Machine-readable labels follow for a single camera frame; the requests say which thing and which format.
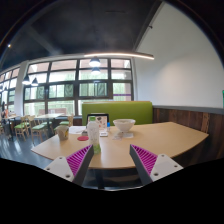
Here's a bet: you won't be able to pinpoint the round pendant lamp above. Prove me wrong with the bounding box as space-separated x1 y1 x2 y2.
91 67 101 75
89 57 101 67

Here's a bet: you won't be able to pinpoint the large gridded window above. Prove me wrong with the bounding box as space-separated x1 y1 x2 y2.
24 58 133 116

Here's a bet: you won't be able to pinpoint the white paper under bowl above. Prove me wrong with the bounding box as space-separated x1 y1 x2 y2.
113 132 134 140

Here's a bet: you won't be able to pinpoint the long linear ceiling lamp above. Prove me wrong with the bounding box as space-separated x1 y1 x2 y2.
84 52 155 60

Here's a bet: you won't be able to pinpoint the red round coaster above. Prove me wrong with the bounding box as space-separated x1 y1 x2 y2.
77 136 89 141

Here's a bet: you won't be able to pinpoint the far round pendant lamp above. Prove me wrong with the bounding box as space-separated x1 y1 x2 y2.
91 67 101 75

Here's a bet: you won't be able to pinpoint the black framed tablet stand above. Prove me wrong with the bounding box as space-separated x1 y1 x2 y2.
87 113 109 130

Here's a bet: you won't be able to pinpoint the green upholstered bench back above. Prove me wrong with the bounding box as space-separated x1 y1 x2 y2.
82 101 153 125

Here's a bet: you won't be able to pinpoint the clear plastic water bottle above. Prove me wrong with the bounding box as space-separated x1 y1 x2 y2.
87 116 101 154

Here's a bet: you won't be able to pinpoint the white papers on table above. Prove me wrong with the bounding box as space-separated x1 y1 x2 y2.
69 126 87 134

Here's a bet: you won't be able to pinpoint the paper cup with lid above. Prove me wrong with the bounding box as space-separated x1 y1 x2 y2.
56 125 69 141

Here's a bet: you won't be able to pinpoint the background wooden table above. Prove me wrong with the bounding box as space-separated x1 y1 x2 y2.
37 113 63 138

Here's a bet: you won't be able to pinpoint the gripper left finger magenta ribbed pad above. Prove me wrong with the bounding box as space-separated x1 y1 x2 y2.
45 145 94 186

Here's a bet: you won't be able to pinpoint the white bowl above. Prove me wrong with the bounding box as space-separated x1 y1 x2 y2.
113 119 135 132

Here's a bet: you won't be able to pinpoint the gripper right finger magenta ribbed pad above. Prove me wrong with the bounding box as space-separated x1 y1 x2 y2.
130 144 182 185

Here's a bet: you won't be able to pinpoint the wooden chair green seat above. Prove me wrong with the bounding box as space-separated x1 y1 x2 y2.
14 116 29 139
28 116 47 141

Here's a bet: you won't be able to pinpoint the left pendant lamp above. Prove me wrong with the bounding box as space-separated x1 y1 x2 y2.
22 75 31 85

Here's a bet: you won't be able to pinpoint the near round pendant lamp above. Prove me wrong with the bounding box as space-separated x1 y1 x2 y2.
89 57 101 67

